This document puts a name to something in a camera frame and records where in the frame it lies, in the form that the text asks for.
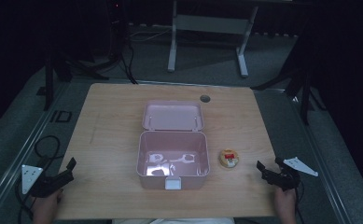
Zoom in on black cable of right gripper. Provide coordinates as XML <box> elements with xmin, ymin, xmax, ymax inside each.
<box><xmin>295</xmin><ymin>179</ymin><xmax>307</xmax><ymax>224</ymax></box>

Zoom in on pink storage box with lid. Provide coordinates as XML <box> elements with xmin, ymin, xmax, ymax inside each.
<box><xmin>135</xmin><ymin>99</ymin><xmax>211</xmax><ymax>191</ymax></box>

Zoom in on white floor cable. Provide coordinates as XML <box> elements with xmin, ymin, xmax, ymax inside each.
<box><xmin>128</xmin><ymin>28</ymin><xmax>173</xmax><ymax>44</ymax></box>

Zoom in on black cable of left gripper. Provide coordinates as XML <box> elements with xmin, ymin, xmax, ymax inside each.
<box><xmin>15</xmin><ymin>134</ymin><xmax>62</xmax><ymax>224</ymax></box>

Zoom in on person's left hand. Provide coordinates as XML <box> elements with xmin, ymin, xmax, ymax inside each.
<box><xmin>30</xmin><ymin>188</ymin><xmax>63</xmax><ymax>224</ymax></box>

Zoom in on person's right hand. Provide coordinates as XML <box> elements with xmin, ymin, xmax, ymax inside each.
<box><xmin>273</xmin><ymin>187</ymin><xmax>298</xmax><ymax>224</ymax></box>

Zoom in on white metal desk frame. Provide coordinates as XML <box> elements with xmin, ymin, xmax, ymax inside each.
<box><xmin>166</xmin><ymin>0</ymin><xmax>259</xmax><ymax>78</ymax></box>

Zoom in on black metal stand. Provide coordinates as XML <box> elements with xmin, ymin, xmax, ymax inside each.
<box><xmin>251</xmin><ymin>27</ymin><xmax>328</xmax><ymax>126</ymax></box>
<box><xmin>42</xmin><ymin>46</ymin><xmax>110</xmax><ymax>112</ymax></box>

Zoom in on dark equipment tower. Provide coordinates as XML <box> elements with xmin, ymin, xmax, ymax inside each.
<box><xmin>105</xmin><ymin>0</ymin><xmax>131</xmax><ymax>62</ymax></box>

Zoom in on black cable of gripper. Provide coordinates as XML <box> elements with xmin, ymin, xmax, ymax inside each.
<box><xmin>295</xmin><ymin>179</ymin><xmax>307</xmax><ymax>224</ymax></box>
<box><xmin>15</xmin><ymin>134</ymin><xmax>62</xmax><ymax>224</ymax></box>

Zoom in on black floor cable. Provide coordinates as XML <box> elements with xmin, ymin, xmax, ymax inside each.
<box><xmin>119</xmin><ymin>40</ymin><xmax>140</xmax><ymax>86</ymax></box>

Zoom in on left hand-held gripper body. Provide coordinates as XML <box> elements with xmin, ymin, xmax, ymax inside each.
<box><xmin>21</xmin><ymin>164</ymin><xmax>65</xmax><ymax>199</ymax></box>

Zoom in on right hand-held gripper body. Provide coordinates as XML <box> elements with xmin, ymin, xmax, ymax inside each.
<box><xmin>272</xmin><ymin>156</ymin><xmax>319</xmax><ymax>191</ymax></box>

